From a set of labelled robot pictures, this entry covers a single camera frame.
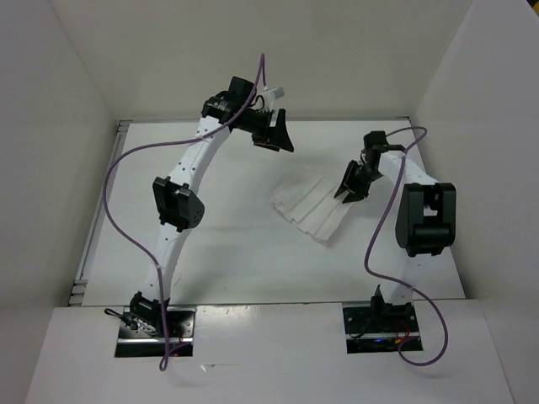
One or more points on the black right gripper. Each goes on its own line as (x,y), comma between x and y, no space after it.
(358,192)

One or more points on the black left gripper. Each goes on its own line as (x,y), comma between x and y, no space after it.
(276,137)

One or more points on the white pleated skirt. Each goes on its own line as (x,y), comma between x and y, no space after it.
(306,200)

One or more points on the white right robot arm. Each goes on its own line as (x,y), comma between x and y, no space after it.
(425,225)

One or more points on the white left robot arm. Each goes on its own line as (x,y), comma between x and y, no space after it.
(179,208)

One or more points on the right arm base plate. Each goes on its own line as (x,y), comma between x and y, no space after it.
(366,333)

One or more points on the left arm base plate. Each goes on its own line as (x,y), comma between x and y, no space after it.
(137,341)

